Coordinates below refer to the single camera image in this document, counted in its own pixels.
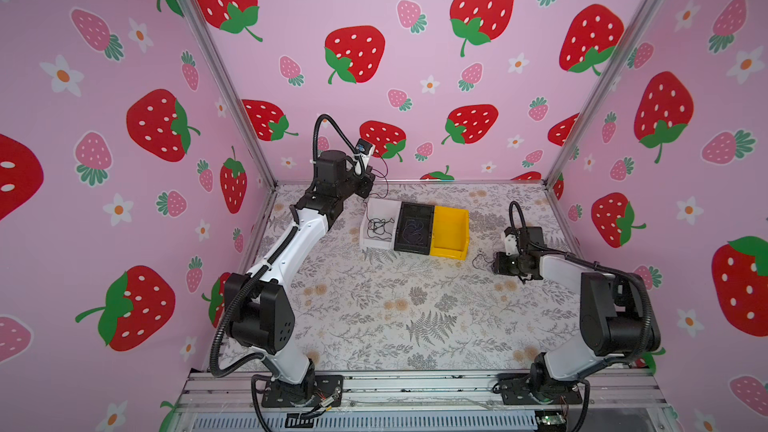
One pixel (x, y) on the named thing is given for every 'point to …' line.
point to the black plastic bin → (415, 211)
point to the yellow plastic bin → (450, 232)
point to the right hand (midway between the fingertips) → (492, 263)
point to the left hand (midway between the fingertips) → (371, 166)
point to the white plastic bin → (381, 209)
